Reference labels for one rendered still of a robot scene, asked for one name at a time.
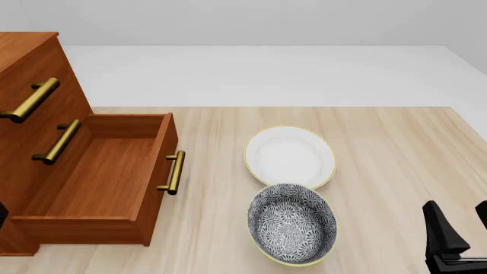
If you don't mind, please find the wooden drawer, medium brass handle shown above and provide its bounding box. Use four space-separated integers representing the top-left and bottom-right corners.
0 110 94 214

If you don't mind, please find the open wooden drawer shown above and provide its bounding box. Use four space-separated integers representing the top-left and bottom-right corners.
11 112 180 248

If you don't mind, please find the wooden drawer, large brass handle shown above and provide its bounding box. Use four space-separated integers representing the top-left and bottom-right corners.
0 45 94 135

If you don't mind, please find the small brass drawer handle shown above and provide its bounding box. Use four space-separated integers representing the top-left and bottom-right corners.
156 150 187 196

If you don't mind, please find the medium brass drawer handle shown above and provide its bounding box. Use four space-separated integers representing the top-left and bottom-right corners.
31 119 82 166

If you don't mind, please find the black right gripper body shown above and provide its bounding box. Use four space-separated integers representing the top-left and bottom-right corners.
427 250 487 274

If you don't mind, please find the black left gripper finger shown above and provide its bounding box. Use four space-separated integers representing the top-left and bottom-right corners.
0 201 10 231

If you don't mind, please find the white plate with yellow rim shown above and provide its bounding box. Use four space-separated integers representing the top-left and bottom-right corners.
243 125 338 190

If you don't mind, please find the black-and-white patterned bowl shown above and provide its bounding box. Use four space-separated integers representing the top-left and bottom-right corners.
247 183 339 268

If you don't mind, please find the large brass drawer handle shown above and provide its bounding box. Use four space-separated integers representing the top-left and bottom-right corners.
0 77 61 124

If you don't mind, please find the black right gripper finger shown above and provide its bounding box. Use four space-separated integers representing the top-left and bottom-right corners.
422 199 472 256
475 200 487 226

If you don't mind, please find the wooden cabinet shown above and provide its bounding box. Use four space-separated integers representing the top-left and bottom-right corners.
0 31 94 256

